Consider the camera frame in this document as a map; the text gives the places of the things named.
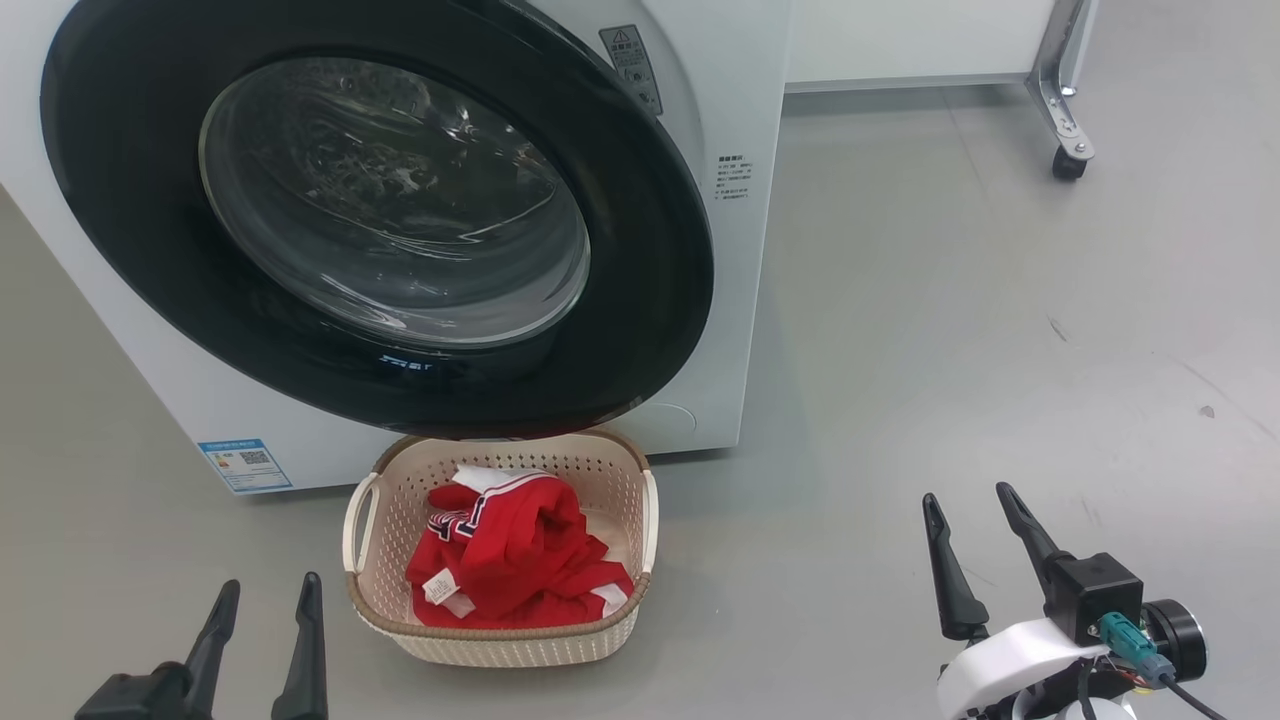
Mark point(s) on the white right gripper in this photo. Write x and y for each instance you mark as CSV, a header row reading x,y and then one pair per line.
x,y
1010,665

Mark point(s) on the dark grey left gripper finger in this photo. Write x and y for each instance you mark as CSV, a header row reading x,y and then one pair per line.
x,y
308,670
215,645

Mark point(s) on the red garment with white tag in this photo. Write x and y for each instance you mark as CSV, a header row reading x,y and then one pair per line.
x,y
540,608

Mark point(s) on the black round glass washer door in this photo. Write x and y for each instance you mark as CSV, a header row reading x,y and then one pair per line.
x,y
120,200

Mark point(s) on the cream perforated basket brown rim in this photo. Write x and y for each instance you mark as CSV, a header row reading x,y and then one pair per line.
x,y
500,645

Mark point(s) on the white front-load washing machine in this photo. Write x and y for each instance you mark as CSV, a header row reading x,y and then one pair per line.
x,y
720,330

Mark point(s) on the blue energy label sticker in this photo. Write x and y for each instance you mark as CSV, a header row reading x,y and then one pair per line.
x,y
245,466

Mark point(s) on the round white filter cover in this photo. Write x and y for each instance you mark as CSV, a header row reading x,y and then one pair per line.
x,y
675,420

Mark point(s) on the small printed text label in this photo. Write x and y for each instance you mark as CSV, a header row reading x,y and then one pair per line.
x,y
735,178

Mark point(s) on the grey warning label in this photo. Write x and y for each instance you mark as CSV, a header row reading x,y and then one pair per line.
x,y
630,70

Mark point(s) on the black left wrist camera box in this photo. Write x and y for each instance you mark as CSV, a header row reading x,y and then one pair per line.
x,y
130,700

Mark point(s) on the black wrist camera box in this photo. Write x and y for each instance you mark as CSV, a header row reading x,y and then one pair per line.
x,y
1095,595
130,700

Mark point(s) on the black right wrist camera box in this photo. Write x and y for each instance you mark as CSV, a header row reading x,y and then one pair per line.
x,y
1095,595

